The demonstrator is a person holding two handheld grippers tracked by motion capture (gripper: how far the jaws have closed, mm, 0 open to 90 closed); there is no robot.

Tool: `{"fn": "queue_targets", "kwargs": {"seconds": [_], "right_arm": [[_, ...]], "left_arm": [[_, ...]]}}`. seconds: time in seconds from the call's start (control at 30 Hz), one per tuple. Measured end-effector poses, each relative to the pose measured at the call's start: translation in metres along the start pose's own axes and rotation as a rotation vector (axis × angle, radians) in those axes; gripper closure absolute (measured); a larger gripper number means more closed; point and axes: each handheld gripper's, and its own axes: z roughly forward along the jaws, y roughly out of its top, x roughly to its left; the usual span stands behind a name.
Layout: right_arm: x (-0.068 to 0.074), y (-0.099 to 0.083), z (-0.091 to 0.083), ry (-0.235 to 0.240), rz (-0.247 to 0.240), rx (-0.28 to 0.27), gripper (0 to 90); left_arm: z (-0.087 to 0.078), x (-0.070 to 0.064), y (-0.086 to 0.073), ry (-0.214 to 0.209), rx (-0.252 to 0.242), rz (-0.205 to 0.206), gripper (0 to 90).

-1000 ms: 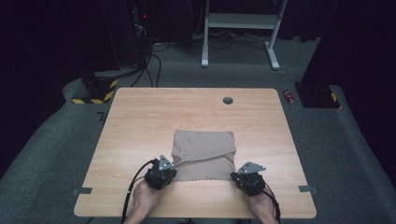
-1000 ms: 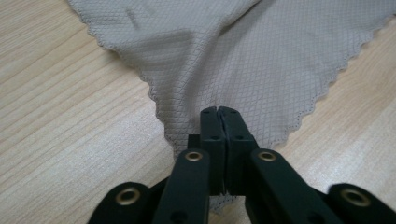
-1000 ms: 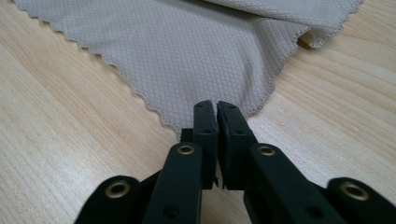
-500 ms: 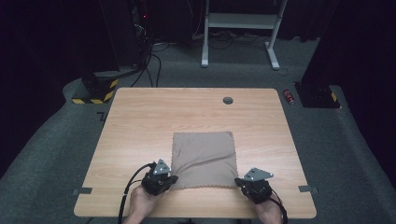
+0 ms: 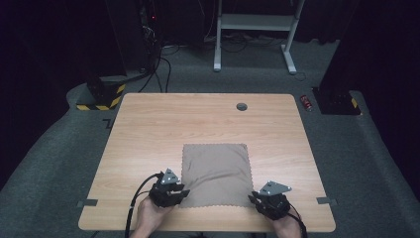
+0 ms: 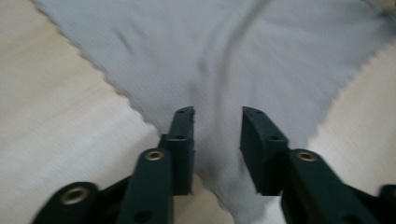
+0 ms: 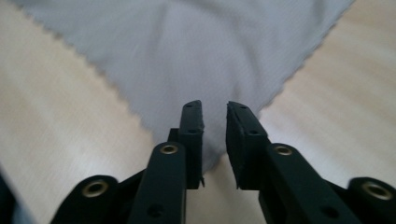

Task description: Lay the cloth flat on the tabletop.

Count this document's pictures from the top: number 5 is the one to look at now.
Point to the dark equipment rack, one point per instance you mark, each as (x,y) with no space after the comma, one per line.
(150,23)

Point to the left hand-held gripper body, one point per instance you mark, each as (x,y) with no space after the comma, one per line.
(165,195)

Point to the red can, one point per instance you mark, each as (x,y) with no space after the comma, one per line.
(306,102)

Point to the grey tape strip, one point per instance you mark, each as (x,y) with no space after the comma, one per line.
(87,203)
(327,200)

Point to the grey round table grommet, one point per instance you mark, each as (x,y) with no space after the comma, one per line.
(241,106)

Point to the person's right hand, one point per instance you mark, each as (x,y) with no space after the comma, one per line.
(286,226)

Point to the person's left hand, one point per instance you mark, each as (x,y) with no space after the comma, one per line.
(152,214)

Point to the white metal stand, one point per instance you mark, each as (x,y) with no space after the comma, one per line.
(254,23)

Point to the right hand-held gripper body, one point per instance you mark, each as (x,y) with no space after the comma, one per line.
(274,203)

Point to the black yellow striped pillar base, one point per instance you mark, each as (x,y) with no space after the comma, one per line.
(102,95)

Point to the beige cloth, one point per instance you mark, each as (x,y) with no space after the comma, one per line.
(216,175)

